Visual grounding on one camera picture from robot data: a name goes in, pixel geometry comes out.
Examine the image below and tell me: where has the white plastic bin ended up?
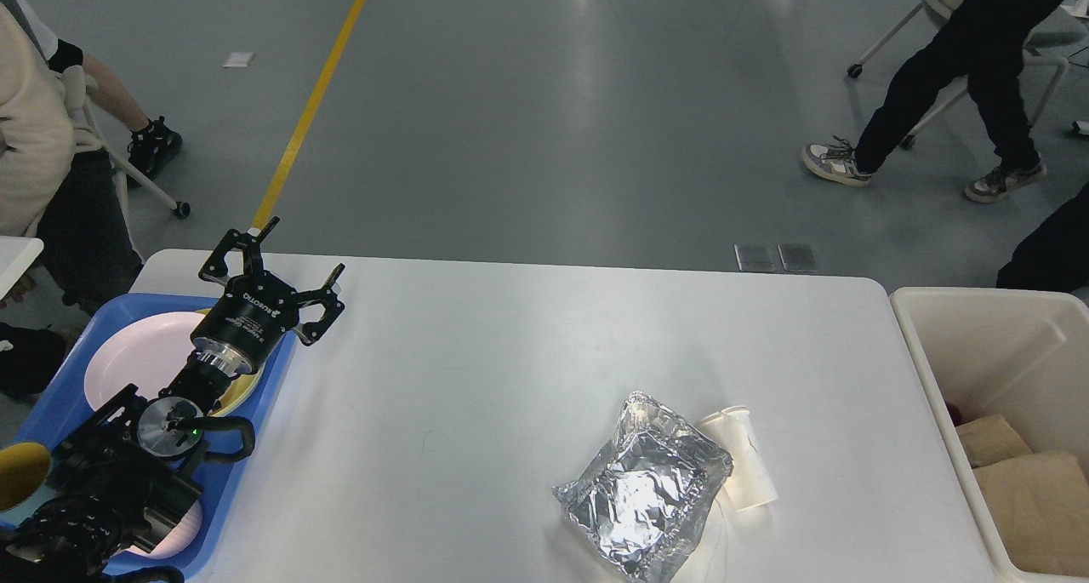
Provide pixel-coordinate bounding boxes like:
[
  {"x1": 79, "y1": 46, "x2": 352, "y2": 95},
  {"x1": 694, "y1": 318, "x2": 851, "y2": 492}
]
[{"x1": 890, "y1": 288, "x2": 1088, "y2": 582}]

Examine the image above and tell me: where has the brown bag inside bin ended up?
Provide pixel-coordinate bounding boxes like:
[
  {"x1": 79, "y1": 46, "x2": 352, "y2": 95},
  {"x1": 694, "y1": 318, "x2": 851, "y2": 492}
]
[{"x1": 955, "y1": 414, "x2": 1033, "y2": 467}]

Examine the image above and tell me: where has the blue plastic tray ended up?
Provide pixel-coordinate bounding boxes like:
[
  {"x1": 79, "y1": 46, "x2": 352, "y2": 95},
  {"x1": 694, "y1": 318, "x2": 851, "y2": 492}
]
[{"x1": 14, "y1": 293, "x2": 299, "y2": 582}]

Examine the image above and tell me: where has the person in black trousers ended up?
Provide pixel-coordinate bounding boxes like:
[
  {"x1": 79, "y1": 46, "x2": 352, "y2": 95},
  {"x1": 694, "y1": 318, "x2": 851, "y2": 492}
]
[{"x1": 995, "y1": 185, "x2": 1088, "y2": 293}]

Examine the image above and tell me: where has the white rolling office chair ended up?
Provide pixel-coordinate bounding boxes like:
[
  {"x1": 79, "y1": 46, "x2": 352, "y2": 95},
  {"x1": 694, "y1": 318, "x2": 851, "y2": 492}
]
[{"x1": 847, "y1": 0, "x2": 1086, "y2": 150}]

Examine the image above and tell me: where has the person in cream sweater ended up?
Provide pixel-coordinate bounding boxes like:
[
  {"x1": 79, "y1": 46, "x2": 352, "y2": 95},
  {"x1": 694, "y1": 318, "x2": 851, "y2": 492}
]
[{"x1": 0, "y1": 0, "x2": 144, "y2": 397}]

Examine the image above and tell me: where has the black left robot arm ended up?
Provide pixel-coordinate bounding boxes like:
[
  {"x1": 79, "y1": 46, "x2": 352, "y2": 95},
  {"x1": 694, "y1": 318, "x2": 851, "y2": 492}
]
[{"x1": 3, "y1": 218, "x2": 344, "y2": 582}]

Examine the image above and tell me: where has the person in grey sneakers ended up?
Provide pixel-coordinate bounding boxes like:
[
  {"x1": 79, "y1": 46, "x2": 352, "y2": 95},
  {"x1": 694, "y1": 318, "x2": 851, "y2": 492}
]
[{"x1": 802, "y1": 0, "x2": 1065, "y2": 203}]

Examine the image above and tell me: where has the large crumpled foil sheet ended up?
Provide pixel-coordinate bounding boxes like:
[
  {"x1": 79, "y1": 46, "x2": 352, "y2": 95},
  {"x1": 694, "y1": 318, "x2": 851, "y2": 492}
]
[{"x1": 551, "y1": 392, "x2": 734, "y2": 582}]

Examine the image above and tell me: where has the white paper cup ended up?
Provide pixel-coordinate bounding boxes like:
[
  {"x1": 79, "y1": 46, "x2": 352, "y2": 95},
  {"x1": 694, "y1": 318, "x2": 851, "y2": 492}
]
[{"x1": 696, "y1": 406, "x2": 778, "y2": 511}]

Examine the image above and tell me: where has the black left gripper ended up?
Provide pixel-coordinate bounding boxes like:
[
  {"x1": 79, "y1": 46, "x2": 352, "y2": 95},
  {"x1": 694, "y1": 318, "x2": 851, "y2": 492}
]
[{"x1": 189, "y1": 217, "x2": 347, "y2": 375}]

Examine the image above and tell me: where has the white chair frame left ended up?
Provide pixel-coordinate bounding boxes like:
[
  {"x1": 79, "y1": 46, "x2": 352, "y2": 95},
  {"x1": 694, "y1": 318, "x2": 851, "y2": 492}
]
[{"x1": 60, "y1": 65, "x2": 191, "y2": 248}]

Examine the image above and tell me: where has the teal mug yellow inside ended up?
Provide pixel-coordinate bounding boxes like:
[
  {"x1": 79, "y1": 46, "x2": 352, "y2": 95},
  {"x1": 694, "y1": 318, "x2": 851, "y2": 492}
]
[{"x1": 1, "y1": 441, "x2": 57, "y2": 526}]

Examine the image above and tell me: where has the pink ribbed mug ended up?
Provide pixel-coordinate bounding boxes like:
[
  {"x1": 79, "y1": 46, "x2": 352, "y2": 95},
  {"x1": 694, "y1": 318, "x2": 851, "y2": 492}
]
[{"x1": 125, "y1": 501, "x2": 203, "y2": 560}]

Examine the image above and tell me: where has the pink plate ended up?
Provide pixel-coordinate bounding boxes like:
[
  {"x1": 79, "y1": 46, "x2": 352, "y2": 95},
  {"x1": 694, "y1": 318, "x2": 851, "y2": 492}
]
[{"x1": 84, "y1": 312, "x2": 205, "y2": 409}]

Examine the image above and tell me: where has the yellow plate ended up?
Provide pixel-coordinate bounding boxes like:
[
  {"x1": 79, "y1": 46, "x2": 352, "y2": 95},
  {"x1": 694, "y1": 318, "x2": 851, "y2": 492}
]
[{"x1": 191, "y1": 306, "x2": 266, "y2": 418}]

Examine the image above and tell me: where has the person in black sneakers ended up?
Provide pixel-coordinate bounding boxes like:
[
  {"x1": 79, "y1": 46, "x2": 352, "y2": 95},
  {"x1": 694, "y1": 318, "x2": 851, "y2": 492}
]
[{"x1": 15, "y1": 0, "x2": 183, "y2": 180}]

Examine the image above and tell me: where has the brown paper bag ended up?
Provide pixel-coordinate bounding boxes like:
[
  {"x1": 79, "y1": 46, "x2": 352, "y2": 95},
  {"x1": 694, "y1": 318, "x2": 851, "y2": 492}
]
[{"x1": 972, "y1": 450, "x2": 1088, "y2": 578}]

